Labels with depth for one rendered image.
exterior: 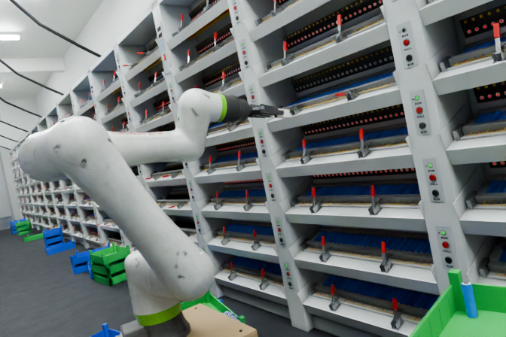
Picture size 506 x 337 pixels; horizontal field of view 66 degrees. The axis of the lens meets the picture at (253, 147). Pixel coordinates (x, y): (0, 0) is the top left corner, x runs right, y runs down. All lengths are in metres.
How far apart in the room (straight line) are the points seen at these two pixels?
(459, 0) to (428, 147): 0.38
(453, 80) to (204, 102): 0.68
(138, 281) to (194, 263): 0.20
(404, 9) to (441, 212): 0.56
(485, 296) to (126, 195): 0.74
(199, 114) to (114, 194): 0.43
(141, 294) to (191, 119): 0.51
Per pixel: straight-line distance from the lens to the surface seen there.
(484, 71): 1.09
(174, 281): 0.97
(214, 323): 1.20
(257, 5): 1.73
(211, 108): 1.20
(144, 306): 1.13
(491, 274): 1.28
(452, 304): 0.90
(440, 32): 1.25
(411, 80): 1.17
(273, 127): 1.57
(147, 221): 0.90
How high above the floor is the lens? 0.80
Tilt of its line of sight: 1 degrees down
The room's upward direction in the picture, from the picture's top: 11 degrees counter-clockwise
